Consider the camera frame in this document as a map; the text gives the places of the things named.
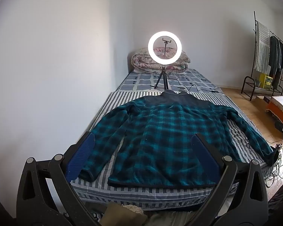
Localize brown cardboard box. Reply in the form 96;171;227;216
255;96;272;113

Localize white striped hanging cloth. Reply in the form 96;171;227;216
253;21;271;74

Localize white ring light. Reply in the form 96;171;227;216
148;31;182;65

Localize black metal clothes rack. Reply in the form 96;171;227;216
241;11;283;101

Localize folded floral quilt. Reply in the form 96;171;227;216
131;47;191;73

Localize bundle of floor cables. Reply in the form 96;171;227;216
266;141;283;189

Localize olive green cloth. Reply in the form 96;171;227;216
104;202;189;226

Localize black phone holder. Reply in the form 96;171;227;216
161;37;171;59

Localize black power cable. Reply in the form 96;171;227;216
167;78;224;95

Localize dark green hanging clothes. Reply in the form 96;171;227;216
268;36;283;90

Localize orange storage box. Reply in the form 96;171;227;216
265;96;283;123

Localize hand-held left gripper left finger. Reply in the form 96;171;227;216
16;131;102;226

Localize bed with striped sheet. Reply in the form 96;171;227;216
69;91;274;211

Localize teal plaid fleece jacket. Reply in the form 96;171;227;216
78;90;279;189

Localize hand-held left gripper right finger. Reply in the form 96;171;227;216
191;133;269;226

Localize blue checked bed sheet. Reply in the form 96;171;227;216
115;68;221;97

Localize yellow box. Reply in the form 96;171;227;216
259;73;274;90

